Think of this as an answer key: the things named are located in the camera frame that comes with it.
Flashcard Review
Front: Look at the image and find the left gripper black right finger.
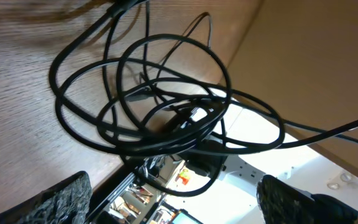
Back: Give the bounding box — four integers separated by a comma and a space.
257, 175, 358, 224

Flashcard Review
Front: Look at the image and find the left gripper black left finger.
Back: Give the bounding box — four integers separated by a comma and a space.
0, 171, 92, 224

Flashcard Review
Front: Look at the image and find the black usb cable bundle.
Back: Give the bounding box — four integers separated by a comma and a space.
48, 0, 358, 197

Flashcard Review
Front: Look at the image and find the brown cardboard panel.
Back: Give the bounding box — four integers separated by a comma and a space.
219, 0, 358, 189

